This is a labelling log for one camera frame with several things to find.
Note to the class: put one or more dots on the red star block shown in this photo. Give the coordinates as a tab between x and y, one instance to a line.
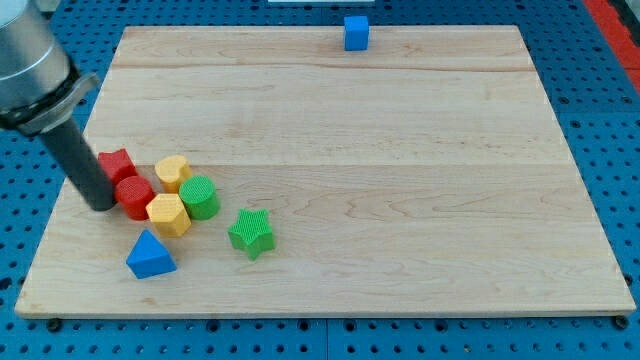
117	165

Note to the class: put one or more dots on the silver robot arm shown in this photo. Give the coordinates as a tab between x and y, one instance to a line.
40	84

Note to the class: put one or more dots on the green star block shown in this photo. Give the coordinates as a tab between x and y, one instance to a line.
252	233

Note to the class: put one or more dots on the yellow heart block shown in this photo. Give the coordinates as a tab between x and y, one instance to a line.
172	172

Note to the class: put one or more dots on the wooden board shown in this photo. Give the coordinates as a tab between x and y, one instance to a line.
424	177

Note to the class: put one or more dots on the green cylinder block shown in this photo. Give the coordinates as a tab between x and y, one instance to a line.
199	197

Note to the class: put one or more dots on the yellow hexagon block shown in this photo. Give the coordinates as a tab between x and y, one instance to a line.
168	215

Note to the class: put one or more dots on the blue cube block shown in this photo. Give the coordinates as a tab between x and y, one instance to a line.
356	33

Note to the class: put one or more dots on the red cylinder block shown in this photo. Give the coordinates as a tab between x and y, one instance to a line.
134	193

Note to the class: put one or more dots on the blue triangle block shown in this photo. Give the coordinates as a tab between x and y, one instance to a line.
149	257

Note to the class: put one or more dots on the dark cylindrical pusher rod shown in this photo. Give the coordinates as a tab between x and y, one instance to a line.
67	145

